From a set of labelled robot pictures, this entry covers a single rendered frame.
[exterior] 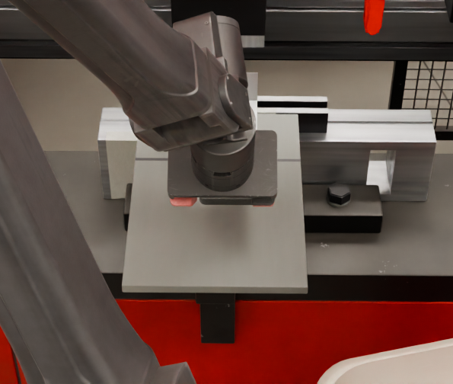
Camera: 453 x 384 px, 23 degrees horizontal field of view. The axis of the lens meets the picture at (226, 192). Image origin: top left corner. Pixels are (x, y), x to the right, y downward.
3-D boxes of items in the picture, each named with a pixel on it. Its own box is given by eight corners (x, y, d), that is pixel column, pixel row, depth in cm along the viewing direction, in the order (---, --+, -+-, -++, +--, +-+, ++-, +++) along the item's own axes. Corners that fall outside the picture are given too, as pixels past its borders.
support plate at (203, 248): (122, 292, 108) (121, 286, 107) (140, 119, 127) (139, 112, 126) (307, 294, 108) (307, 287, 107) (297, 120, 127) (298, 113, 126)
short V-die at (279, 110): (154, 131, 128) (152, 111, 126) (155, 115, 130) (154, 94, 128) (326, 132, 128) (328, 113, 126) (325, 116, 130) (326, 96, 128)
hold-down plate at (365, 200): (124, 232, 130) (122, 213, 128) (128, 200, 134) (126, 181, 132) (381, 234, 130) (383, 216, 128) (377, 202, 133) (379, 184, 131)
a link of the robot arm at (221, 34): (129, 136, 88) (229, 109, 85) (113, 5, 91) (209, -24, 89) (187, 172, 99) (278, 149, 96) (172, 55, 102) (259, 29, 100)
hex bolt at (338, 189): (326, 207, 129) (328, 196, 127) (326, 190, 131) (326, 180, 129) (351, 207, 129) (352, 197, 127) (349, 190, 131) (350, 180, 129)
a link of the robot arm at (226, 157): (193, 155, 91) (261, 146, 91) (182, 78, 93) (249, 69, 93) (195, 180, 98) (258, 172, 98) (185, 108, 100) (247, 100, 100)
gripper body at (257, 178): (169, 136, 106) (165, 107, 99) (275, 136, 106) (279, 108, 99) (167, 200, 104) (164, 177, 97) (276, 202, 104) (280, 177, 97)
